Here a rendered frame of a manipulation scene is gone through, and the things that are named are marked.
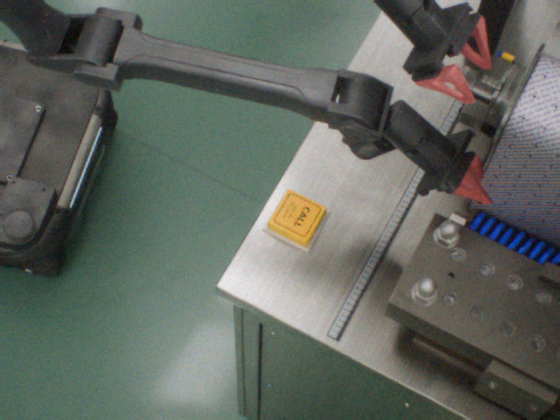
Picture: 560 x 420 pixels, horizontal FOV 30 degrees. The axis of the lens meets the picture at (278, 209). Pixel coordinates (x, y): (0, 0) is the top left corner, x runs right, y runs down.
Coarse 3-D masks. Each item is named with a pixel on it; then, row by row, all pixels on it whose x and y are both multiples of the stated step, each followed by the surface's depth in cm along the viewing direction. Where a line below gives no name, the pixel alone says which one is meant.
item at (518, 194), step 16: (496, 160) 143; (496, 176) 147; (512, 176) 144; (528, 176) 142; (544, 176) 140; (496, 192) 150; (512, 192) 148; (528, 192) 146; (544, 192) 144; (480, 208) 157; (496, 208) 154; (512, 208) 152; (528, 208) 150; (544, 208) 147; (512, 224) 156; (528, 224) 153; (544, 224) 151; (544, 240) 155
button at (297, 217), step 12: (288, 192) 169; (288, 204) 168; (300, 204) 168; (312, 204) 168; (276, 216) 167; (288, 216) 167; (300, 216) 167; (312, 216) 167; (324, 216) 169; (276, 228) 167; (288, 228) 166; (300, 228) 166; (312, 228) 166; (300, 240) 166
